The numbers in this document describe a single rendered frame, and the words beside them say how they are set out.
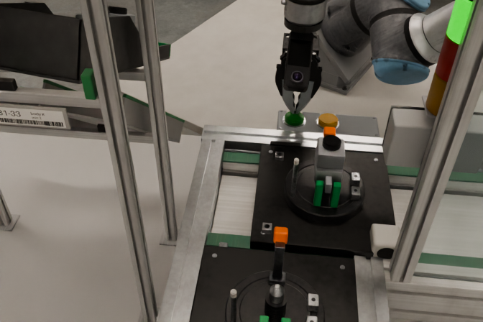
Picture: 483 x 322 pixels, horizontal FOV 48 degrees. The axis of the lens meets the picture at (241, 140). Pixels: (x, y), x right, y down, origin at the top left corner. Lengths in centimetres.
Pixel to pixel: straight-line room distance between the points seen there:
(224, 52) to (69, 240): 73
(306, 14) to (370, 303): 49
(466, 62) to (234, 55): 98
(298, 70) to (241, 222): 29
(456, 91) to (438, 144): 8
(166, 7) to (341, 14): 245
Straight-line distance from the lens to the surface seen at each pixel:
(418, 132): 71
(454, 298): 93
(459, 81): 63
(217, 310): 81
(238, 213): 99
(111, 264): 102
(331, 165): 88
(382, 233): 90
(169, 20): 354
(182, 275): 87
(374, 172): 103
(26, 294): 102
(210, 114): 130
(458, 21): 63
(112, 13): 87
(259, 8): 177
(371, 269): 89
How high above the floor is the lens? 166
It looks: 41 degrees down
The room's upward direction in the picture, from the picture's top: 1 degrees clockwise
